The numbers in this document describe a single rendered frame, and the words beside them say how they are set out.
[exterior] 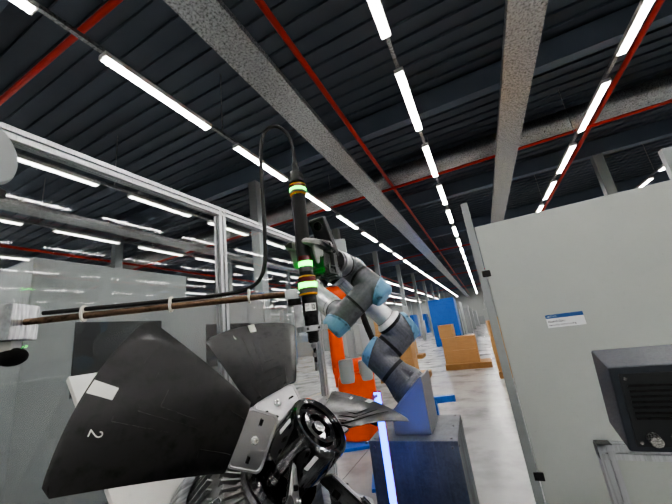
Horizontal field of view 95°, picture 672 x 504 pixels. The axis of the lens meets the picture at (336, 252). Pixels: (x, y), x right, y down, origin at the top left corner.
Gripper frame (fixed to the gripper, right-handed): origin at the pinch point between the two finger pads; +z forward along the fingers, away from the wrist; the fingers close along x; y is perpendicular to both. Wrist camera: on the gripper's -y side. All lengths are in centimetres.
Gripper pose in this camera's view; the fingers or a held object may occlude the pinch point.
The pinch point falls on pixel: (296, 241)
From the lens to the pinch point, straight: 73.4
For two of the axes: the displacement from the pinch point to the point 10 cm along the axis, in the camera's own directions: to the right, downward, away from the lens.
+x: -8.9, 2.3, 4.0
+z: -4.4, -1.7, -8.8
